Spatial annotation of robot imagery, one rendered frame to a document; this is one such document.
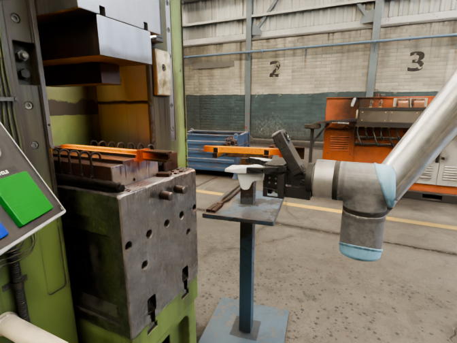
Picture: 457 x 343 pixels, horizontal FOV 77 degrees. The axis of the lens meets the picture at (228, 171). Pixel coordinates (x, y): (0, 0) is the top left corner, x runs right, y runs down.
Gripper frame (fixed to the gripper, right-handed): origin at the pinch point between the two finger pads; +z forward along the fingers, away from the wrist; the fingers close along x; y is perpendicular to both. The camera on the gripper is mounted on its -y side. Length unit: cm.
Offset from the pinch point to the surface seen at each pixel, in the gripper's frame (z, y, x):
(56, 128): 80, -6, 6
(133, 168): 32.4, 3.8, -3.8
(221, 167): 176, 84, 338
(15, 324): 40, 36, -38
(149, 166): 32.3, 4.6, 3.5
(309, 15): 131, -240, 768
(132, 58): 32.3, -27.8, -1.0
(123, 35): 32.3, -33.4, -3.8
